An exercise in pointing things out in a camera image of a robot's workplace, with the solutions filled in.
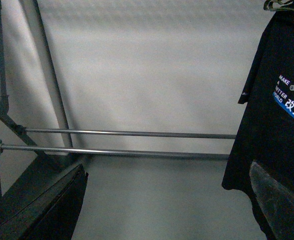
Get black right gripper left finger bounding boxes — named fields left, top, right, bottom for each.
left=0, top=164, right=88, bottom=240

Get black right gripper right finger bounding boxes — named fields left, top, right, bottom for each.
left=249, top=161, right=294, bottom=240

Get black printed t-shirt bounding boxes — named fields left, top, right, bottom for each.
left=222, top=2, right=294, bottom=240

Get dark metal clothes hanger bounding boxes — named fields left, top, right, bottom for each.
left=263, top=0, right=294, bottom=12

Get bottom lower steel rod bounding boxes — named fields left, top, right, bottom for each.
left=0, top=144, right=229, bottom=161

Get steel rod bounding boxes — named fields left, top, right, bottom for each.
left=0, top=144, right=229, bottom=161
left=25, top=128, right=236, bottom=140

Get upper lower steel rod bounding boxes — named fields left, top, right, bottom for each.
left=25, top=128, right=236, bottom=140

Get grey vertical wall pipe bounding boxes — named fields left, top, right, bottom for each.
left=24, top=0, right=74, bottom=155

